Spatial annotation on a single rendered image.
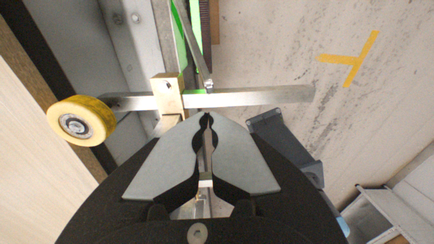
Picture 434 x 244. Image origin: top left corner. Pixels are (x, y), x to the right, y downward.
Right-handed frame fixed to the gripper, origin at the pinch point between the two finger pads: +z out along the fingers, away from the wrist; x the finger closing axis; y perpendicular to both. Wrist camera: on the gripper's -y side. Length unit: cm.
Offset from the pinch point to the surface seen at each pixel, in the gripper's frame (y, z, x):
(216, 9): -20, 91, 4
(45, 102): 1.5, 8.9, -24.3
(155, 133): 7.2, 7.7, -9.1
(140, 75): 3.9, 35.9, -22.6
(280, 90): 3.6, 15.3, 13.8
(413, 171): 138, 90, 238
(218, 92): 3.5, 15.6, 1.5
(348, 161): 123, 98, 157
